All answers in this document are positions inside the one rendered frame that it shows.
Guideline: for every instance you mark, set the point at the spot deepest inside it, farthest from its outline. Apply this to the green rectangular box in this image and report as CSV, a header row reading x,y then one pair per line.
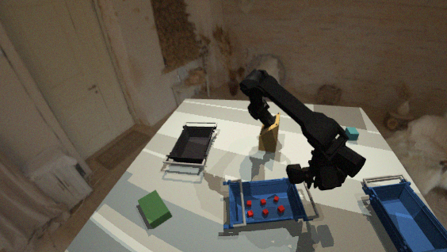
x,y
154,209

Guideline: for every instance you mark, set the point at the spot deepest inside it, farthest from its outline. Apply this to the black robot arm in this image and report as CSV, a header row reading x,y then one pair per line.
x,y
319,129

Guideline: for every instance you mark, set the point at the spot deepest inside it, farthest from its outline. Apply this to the teal cube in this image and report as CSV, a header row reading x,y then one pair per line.
x,y
352,133

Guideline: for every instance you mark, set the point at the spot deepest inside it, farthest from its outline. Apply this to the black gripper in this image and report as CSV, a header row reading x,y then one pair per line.
x,y
296,175

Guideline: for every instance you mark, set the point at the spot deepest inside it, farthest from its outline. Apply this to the blue plastic tray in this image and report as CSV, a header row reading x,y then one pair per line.
x,y
255,191

